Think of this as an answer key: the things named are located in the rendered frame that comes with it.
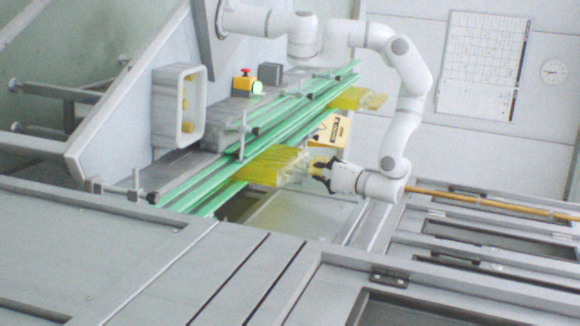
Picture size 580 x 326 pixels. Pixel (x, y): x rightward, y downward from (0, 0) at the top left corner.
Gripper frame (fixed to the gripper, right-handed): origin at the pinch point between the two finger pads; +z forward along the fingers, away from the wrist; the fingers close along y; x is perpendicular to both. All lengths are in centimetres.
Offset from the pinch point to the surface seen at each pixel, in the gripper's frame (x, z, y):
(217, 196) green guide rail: 35.4, 14.5, -3.0
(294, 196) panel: -3.3, 10.7, -12.6
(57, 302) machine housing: 132, -34, 24
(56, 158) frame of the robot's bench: 78, 33, 15
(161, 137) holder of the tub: 46, 27, 15
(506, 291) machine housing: 88, -80, 23
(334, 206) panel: -4.6, -4.7, -12.6
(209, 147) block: 25.7, 25.6, 7.8
